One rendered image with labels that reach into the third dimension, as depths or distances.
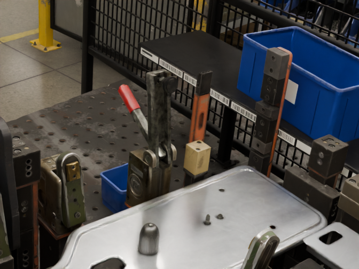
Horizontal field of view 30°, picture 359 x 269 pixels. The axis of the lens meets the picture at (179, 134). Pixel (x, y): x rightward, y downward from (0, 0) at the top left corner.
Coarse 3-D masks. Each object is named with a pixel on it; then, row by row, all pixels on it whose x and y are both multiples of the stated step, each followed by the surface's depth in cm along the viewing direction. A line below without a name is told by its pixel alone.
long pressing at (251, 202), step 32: (192, 192) 122; (224, 192) 123; (256, 192) 124; (288, 192) 125; (96, 224) 110; (128, 224) 112; (160, 224) 113; (192, 224) 113; (224, 224) 114; (256, 224) 115; (288, 224) 116; (320, 224) 117; (64, 256) 103; (96, 256) 104; (128, 256) 105; (160, 256) 105; (192, 256) 106; (224, 256) 107
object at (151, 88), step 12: (156, 72) 114; (168, 72) 114; (156, 84) 113; (168, 84) 111; (156, 96) 114; (168, 96) 116; (156, 108) 115; (168, 108) 117; (156, 120) 116; (168, 120) 118; (156, 132) 117; (168, 132) 118; (156, 144) 117; (168, 144) 119; (156, 156) 118; (168, 156) 120; (156, 168) 119
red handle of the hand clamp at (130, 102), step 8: (120, 88) 123; (128, 88) 123; (128, 96) 122; (128, 104) 122; (136, 104) 122; (136, 112) 122; (136, 120) 122; (144, 120) 122; (144, 128) 121; (144, 136) 121; (160, 152) 119
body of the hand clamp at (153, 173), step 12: (132, 156) 122; (132, 168) 123; (144, 168) 120; (168, 168) 122; (132, 180) 125; (144, 180) 121; (156, 180) 121; (168, 180) 124; (132, 192) 125; (144, 192) 122; (156, 192) 123; (168, 192) 125; (132, 204) 126
